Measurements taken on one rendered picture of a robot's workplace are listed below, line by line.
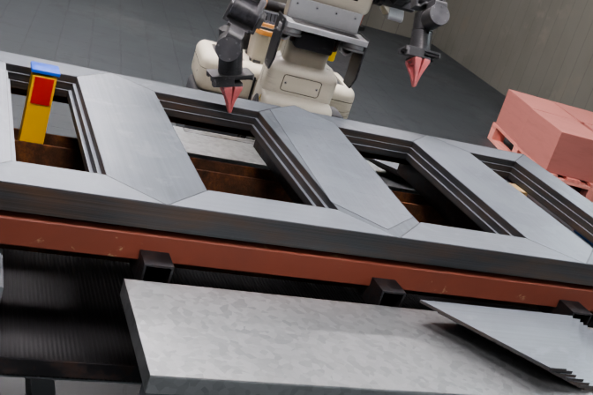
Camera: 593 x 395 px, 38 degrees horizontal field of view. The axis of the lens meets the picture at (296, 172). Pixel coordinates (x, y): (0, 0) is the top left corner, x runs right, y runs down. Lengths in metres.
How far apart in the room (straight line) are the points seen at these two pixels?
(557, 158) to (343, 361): 4.57
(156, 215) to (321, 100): 1.29
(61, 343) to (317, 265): 0.47
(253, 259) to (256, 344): 0.23
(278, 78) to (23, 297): 1.19
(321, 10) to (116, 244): 1.29
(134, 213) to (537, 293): 0.86
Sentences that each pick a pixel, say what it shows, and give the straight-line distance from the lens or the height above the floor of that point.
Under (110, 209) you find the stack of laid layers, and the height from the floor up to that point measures 0.84.
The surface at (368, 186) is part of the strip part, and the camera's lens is 1.84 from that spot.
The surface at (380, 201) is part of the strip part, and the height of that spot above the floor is 0.86.
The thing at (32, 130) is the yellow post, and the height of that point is 0.75.
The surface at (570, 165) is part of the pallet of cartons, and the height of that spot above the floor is 0.22.
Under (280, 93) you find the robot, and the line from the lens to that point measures 2.64.
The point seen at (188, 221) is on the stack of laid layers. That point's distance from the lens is 1.47.
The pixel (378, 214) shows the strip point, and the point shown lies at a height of 0.86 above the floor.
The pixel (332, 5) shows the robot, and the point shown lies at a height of 1.10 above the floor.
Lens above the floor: 1.42
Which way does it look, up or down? 18 degrees down
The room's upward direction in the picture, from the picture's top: 17 degrees clockwise
